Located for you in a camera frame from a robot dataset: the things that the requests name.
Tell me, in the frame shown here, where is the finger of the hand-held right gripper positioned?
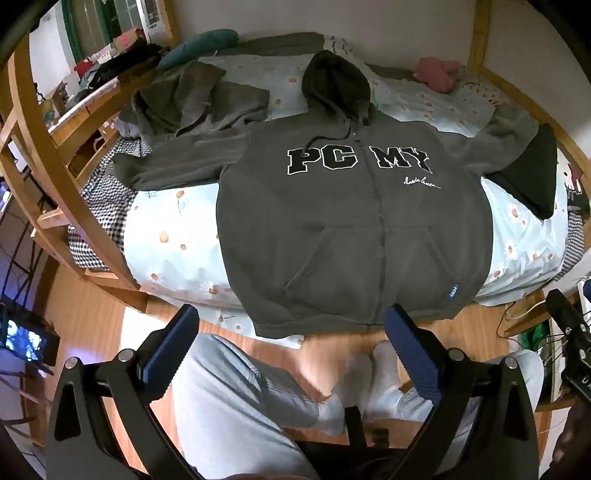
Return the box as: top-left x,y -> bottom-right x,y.
546,289 -> 589,344

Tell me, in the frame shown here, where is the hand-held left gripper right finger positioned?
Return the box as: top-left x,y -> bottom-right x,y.
384,305 -> 541,480

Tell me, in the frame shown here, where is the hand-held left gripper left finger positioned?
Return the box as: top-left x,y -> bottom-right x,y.
46,304 -> 204,480

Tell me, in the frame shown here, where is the grey lettered zip hoodie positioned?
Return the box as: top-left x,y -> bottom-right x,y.
112,50 -> 540,340

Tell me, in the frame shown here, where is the grey garment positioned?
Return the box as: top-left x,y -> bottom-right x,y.
122,60 -> 271,139

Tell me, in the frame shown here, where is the green plastic bag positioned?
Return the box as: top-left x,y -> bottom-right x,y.
521,319 -> 552,354

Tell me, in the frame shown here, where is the grey trouser knee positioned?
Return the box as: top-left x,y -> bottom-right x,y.
362,340 -> 546,467

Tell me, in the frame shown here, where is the person's left leg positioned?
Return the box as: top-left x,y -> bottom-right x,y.
168,333 -> 370,480

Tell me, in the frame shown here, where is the daisy print duvet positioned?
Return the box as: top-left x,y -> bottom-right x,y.
122,46 -> 571,349

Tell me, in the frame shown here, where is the cartoon cat pillow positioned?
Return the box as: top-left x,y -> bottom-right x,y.
551,148 -> 585,213

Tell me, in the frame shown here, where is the dark folded garment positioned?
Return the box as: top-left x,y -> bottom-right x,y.
489,124 -> 558,220

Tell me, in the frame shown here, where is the lit screen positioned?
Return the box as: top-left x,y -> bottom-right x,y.
0,298 -> 61,365

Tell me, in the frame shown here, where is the white dotted pillow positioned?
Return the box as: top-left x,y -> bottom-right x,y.
450,69 -> 504,112

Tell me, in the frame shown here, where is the wooden desk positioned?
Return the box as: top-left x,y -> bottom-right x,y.
48,69 -> 139,153

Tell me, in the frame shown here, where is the pink plush toy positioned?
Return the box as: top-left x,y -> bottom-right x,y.
412,58 -> 460,93

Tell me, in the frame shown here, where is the black bag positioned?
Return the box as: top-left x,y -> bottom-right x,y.
76,44 -> 163,100

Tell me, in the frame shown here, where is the teal pillow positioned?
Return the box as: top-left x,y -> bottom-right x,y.
157,29 -> 240,70

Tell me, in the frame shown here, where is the pink box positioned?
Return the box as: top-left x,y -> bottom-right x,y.
112,27 -> 147,52

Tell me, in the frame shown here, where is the wooden bed frame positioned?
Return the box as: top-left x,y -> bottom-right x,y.
0,0 -> 591,340

